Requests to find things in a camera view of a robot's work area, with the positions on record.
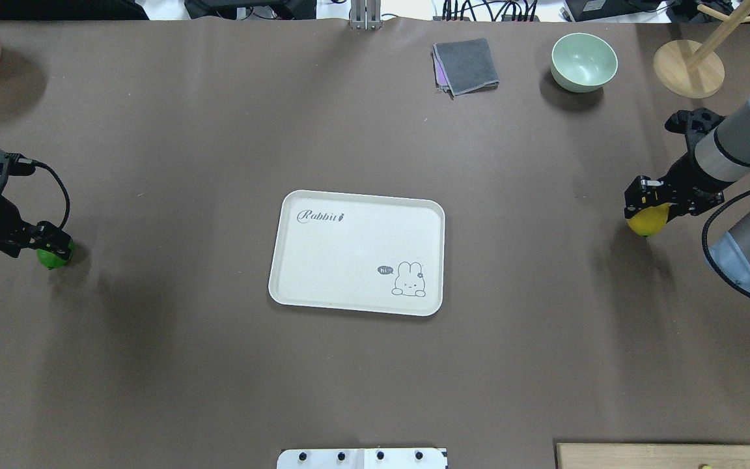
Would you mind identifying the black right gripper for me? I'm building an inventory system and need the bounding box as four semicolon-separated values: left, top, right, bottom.
623;152;727;220

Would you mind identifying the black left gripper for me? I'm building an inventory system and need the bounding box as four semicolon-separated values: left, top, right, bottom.
0;196;74;256

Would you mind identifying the green lime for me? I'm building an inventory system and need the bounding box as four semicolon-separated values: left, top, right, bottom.
36;241;75;270

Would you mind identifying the yellow lemon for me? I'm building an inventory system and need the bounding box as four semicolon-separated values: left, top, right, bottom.
627;204;671;238

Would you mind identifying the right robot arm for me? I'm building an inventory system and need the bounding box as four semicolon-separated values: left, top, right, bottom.
623;97;750;299

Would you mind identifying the white rabbit tray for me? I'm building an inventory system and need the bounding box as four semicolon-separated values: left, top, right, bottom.
268;190;446;317

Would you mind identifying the wooden mug tree stand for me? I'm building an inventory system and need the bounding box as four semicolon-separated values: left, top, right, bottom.
654;1;750;99

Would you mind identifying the mint green bowl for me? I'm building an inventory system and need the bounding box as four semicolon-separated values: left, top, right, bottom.
550;33;618;93

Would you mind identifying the grey folded cloth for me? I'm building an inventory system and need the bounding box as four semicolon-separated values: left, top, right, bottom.
432;38;499;97

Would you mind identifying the purple cloth under grey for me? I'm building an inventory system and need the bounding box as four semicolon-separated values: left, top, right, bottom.
431;51;450;92

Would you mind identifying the bamboo cutting board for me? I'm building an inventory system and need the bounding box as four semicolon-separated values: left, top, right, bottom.
556;443;750;468

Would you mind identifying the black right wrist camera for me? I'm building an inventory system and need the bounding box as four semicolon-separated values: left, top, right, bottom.
664;107;726;152

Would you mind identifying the aluminium frame post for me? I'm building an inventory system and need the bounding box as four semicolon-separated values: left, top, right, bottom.
349;0;383;31

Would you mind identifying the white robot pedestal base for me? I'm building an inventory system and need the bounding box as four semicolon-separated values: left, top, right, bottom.
276;448;449;468

